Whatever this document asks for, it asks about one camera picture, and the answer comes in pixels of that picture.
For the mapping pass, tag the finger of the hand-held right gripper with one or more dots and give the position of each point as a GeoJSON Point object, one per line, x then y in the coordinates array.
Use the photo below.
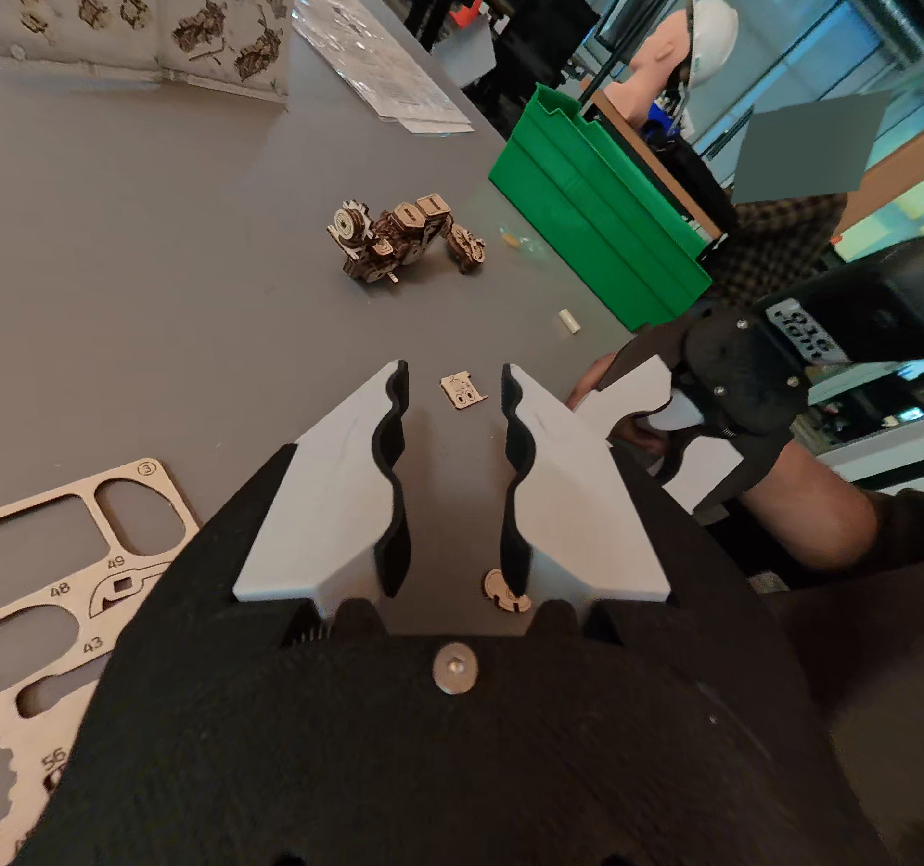
{"type": "Point", "coordinates": [635, 389]}
{"type": "Point", "coordinates": [707, 469]}

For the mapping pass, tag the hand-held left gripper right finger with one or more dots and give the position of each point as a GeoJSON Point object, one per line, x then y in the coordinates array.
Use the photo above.
{"type": "Point", "coordinates": [585, 519]}

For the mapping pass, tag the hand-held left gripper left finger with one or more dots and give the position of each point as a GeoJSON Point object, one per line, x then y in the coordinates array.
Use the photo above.
{"type": "Point", "coordinates": [317, 512]}

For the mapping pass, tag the wooden puzzle parts sheet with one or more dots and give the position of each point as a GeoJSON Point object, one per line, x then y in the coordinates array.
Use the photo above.
{"type": "Point", "coordinates": [79, 595]}

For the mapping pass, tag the person's right forearm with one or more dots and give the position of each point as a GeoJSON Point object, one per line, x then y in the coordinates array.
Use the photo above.
{"type": "Point", "coordinates": [816, 512]}

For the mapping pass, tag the grey desk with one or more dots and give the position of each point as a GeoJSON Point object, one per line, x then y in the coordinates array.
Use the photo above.
{"type": "Point", "coordinates": [180, 303]}

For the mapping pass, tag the person's right hand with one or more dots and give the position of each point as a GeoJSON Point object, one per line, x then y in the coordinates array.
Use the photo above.
{"type": "Point", "coordinates": [592, 382]}

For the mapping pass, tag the small white stick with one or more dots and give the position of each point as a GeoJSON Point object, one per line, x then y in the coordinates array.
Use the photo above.
{"type": "Point", "coordinates": [569, 321]}

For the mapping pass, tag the small wooden piece round holes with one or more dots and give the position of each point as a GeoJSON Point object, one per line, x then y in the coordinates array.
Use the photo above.
{"type": "Point", "coordinates": [463, 389]}

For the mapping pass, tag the small clear plastic bag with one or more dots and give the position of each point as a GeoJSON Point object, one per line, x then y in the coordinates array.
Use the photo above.
{"type": "Point", "coordinates": [523, 243]}

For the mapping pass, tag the green plastic bin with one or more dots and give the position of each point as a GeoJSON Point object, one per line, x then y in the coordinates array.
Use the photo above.
{"type": "Point", "coordinates": [592, 209]}

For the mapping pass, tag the small wooden wheel assembly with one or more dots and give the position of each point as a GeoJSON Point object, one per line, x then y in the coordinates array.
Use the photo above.
{"type": "Point", "coordinates": [465, 249]}

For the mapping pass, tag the wooden side table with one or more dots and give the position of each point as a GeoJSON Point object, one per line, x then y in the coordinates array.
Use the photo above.
{"type": "Point", "coordinates": [650, 151]}

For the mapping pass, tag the wooden model motorcycle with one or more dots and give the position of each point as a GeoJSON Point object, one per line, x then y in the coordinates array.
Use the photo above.
{"type": "Point", "coordinates": [390, 238]}

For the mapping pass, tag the mannequin head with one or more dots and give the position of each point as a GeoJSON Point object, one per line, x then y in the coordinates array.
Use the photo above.
{"type": "Point", "coordinates": [650, 72]}

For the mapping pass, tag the white hard hat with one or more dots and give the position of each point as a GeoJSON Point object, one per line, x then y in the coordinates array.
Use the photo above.
{"type": "Point", "coordinates": [711, 35]}

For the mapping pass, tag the red plastic object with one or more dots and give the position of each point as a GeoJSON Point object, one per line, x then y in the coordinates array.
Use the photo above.
{"type": "Point", "coordinates": [468, 12]}

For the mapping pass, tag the plastic-sleeved paper sheets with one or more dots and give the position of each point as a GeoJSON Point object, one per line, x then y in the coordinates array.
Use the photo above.
{"type": "Point", "coordinates": [375, 50]}

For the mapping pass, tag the printed instruction booklet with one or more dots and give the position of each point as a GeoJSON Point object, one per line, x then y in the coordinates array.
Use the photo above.
{"type": "Point", "coordinates": [144, 14]}

